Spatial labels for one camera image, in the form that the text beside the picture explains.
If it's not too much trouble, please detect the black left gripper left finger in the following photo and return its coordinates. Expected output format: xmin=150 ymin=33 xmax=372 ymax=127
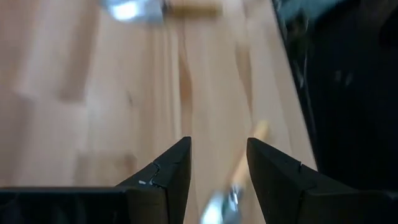
xmin=116 ymin=136 xmax=193 ymax=224

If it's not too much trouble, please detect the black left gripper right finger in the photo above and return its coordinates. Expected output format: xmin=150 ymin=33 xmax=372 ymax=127
xmin=246 ymin=137 xmax=386 ymax=224

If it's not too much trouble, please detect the narrow-blade trowel wooden handle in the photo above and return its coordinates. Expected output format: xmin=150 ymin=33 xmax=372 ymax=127
xmin=200 ymin=119 xmax=270 ymax=224

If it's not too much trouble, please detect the wide-blade trowel wooden handle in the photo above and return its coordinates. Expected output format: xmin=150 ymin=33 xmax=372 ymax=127
xmin=99 ymin=0 xmax=224 ymax=25

